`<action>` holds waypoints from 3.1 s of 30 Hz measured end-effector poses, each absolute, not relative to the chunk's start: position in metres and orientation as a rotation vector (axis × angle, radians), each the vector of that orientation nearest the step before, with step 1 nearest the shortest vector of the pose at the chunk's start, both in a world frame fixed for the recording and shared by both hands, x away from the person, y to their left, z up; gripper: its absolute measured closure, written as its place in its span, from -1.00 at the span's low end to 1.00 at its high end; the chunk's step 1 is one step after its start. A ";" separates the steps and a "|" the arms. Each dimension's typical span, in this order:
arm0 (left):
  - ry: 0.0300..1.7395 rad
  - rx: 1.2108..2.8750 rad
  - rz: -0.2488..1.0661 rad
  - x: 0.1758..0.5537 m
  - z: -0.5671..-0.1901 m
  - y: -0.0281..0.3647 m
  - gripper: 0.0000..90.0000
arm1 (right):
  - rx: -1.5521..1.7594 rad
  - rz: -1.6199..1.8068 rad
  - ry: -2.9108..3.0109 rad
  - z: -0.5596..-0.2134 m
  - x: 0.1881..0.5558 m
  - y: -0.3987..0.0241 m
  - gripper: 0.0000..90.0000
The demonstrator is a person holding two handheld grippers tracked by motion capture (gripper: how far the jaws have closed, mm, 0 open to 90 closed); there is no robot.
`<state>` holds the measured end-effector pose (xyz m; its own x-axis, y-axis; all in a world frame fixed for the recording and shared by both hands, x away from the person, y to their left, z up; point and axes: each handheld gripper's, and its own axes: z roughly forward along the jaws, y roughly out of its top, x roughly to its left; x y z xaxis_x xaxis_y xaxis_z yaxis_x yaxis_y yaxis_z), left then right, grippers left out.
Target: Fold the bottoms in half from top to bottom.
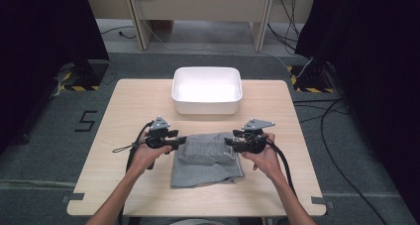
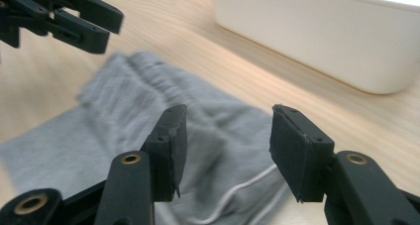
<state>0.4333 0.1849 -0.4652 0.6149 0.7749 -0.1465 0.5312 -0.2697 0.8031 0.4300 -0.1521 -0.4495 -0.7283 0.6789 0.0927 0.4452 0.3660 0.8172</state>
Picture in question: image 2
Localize white plastic bin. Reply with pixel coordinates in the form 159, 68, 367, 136
209, 0, 420, 96

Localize grey pants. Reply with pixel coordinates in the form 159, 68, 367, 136
0, 51, 295, 225

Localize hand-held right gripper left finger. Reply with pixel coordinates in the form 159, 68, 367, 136
140, 103, 189, 203

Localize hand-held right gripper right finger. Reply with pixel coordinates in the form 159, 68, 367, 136
268, 103, 337, 204

